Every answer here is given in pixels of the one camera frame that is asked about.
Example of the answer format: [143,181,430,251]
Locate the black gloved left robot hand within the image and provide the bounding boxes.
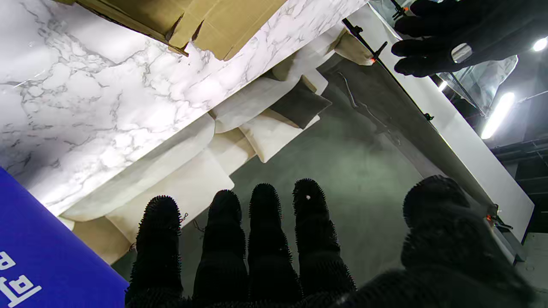
[391,0,548,78]

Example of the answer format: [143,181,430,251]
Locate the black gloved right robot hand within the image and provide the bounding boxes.
[125,175,536,308]

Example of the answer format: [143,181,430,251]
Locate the brown cardboard box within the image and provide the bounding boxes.
[56,0,287,61]

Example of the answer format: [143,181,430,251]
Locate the blue plastic recycling bin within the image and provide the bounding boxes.
[0,167,129,308]

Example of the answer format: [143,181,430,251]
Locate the clear plastic sheet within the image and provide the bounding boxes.
[437,55,519,116]

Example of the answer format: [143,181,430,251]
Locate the long white ceiling light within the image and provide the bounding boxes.
[481,92,517,140]

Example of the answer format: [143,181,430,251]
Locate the thin black backdrop pole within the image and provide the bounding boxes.
[342,18,434,121]

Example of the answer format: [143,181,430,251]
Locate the sofa print backdrop banner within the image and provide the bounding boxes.
[58,0,536,266]

